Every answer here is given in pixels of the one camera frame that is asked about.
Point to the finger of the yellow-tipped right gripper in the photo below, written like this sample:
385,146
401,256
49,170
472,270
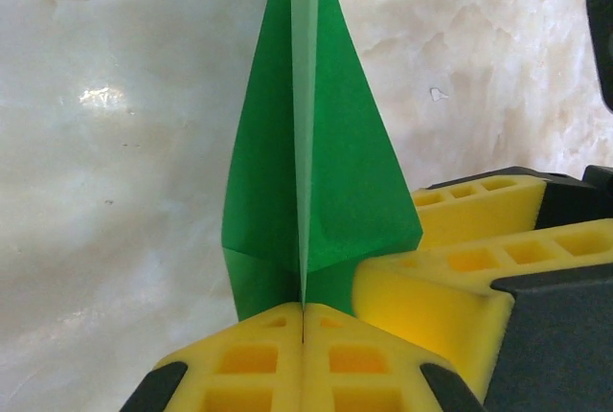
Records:
479,206
431,297

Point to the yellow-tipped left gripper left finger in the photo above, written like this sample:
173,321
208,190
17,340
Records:
239,369

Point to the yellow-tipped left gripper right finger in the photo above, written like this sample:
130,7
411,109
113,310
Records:
364,373

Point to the green paper sheet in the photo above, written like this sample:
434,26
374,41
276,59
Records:
335,167

